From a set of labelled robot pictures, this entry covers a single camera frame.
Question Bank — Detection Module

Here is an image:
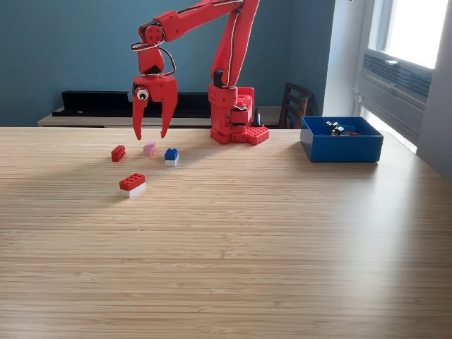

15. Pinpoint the small yellow toy digger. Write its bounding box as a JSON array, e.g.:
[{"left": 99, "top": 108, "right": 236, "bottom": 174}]
[{"left": 326, "top": 119, "right": 346, "bottom": 137}]

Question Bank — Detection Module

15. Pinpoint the white servo cable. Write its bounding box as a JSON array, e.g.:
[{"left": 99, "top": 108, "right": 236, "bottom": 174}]
[{"left": 130, "top": 40, "right": 177, "bottom": 77}]

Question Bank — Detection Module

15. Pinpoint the pale wooden sideboard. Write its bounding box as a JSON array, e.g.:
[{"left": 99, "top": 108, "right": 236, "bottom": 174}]
[{"left": 37, "top": 105, "right": 283, "bottom": 129}]

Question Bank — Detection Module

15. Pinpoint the red white brick stack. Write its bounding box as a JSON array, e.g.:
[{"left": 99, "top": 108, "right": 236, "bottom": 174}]
[{"left": 119, "top": 173, "right": 147, "bottom": 199}]

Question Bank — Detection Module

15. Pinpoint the dark wooden chair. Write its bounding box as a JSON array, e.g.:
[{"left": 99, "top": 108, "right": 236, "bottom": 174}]
[{"left": 278, "top": 82, "right": 314, "bottom": 130}]

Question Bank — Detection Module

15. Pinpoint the blue plastic bin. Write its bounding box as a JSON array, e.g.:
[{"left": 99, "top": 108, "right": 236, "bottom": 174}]
[{"left": 299, "top": 116, "right": 384, "bottom": 164}]

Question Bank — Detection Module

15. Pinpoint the grey window heater unit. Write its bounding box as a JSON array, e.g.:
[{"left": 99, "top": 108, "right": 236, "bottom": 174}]
[{"left": 358, "top": 49, "right": 434, "bottom": 142}]

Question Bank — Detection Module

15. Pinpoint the bright window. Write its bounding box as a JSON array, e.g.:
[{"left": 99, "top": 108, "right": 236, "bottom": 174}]
[{"left": 367, "top": 0, "right": 449, "bottom": 70}]

